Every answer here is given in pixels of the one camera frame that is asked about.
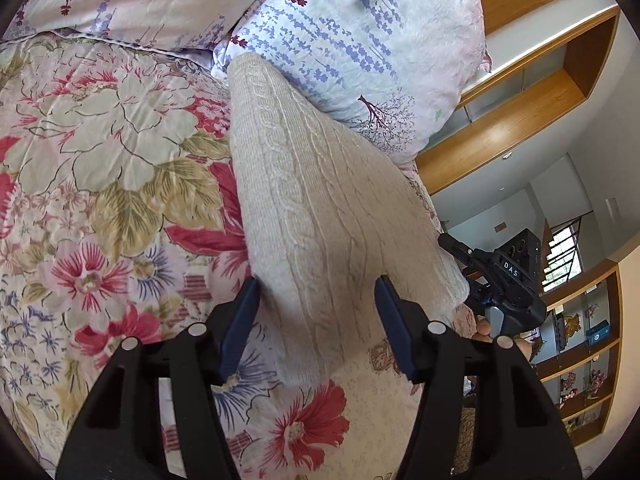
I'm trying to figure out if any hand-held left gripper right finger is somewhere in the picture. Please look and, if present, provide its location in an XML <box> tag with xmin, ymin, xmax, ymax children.
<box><xmin>375</xmin><ymin>275</ymin><xmax>583</xmax><ymax>480</ymax></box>

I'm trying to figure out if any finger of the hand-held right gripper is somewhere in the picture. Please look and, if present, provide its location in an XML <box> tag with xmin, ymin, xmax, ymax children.
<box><xmin>465</xmin><ymin>280</ymin><xmax>493</xmax><ymax>313</ymax></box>
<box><xmin>439</xmin><ymin>232</ymin><xmax>476</xmax><ymax>266</ymax></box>

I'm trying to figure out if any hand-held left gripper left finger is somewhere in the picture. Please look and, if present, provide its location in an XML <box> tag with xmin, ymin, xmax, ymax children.
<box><xmin>55</xmin><ymin>277</ymin><xmax>261</xmax><ymax>480</ymax></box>

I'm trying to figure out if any beige cable-knit sweater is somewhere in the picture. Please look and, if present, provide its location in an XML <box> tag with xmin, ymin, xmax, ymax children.
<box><xmin>227</xmin><ymin>52</ymin><xmax>471</xmax><ymax>388</ymax></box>

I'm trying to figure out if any person's right hand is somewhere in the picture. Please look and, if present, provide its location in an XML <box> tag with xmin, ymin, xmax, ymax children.
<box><xmin>472</xmin><ymin>316</ymin><xmax>535</xmax><ymax>361</ymax></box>

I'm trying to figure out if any window with railing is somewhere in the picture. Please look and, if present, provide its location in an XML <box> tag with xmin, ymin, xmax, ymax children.
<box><xmin>542</xmin><ymin>215</ymin><xmax>586</xmax><ymax>291</ymax></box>

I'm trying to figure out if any blue box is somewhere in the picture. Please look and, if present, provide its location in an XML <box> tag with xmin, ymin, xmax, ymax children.
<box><xmin>585</xmin><ymin>321</ymin><xmax>612</xmax><ymax>346</ymax></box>

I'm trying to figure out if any wooden display shelf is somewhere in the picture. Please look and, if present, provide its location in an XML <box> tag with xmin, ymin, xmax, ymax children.
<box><xmin>530</xmin><ymin>260</ymin><xmax>623</xmax><ymax>448</ymax></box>

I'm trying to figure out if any wooden headboard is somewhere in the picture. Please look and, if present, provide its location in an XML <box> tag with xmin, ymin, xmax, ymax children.
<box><xmin>415</xmin><ymin>102</ymin><xmax>593</xmax><ymax>196</ymax></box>

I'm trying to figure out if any floral bedspread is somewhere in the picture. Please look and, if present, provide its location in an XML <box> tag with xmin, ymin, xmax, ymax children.
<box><xmin>0</xmin><ymin>30</ymin><xmax>481</xmax><ymax>480</ymax></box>

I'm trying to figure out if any blue and pink floral pillow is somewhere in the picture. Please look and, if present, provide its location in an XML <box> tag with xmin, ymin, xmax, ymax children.
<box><xmin>210</xmin><ymin>0</ymin><xmax>493</xmax><ymax>168</ymax></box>

